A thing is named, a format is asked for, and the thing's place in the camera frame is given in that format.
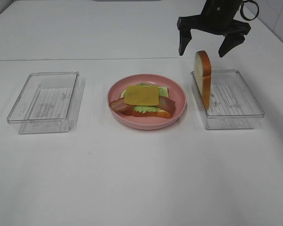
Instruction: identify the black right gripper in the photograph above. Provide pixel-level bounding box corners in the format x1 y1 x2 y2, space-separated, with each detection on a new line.
177 0 250 57

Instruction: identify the bread slice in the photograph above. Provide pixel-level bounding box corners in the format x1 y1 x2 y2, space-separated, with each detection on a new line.
119 86 172 119
194 50 212 110

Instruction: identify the yellow cheese slice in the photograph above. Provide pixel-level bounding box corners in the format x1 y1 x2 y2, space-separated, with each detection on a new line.
124 85 159 106

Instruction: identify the curved bacon strip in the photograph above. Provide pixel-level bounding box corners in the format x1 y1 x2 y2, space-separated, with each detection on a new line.
109 97 134 112

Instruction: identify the clear right plastic container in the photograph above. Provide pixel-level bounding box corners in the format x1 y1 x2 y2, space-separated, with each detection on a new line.
191 70 265 129

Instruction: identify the clear plastic container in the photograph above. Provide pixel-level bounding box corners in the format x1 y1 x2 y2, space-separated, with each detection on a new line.
191 70 265 129
7 72 84 134

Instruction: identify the pink round plate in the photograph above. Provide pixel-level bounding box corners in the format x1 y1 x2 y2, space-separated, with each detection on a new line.
107 74 186 130

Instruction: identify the clear left plastic container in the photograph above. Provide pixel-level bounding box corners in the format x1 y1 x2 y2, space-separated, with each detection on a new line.
7 72 84 134

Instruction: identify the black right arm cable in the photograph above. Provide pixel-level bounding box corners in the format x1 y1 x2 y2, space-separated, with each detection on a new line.
240 0 260 22

